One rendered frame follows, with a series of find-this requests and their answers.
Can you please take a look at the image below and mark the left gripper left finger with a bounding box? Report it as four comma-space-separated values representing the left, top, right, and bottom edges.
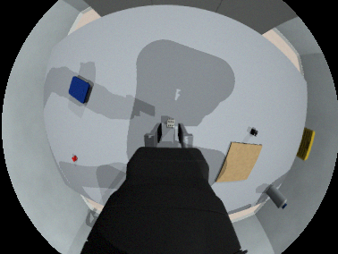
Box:
144, 123, 162, 148

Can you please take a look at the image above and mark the black die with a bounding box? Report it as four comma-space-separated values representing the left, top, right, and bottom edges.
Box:
250, 130, 258, 137

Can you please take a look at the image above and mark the dark blue rounded rectangular block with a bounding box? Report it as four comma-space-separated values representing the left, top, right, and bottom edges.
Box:
69, 76, 93, 103

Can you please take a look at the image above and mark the grey bottle with blue cap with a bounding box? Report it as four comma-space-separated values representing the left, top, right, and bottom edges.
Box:
266, 185, 287, 209

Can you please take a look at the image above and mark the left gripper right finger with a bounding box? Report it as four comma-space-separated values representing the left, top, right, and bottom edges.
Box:
177, 123, 194, 148

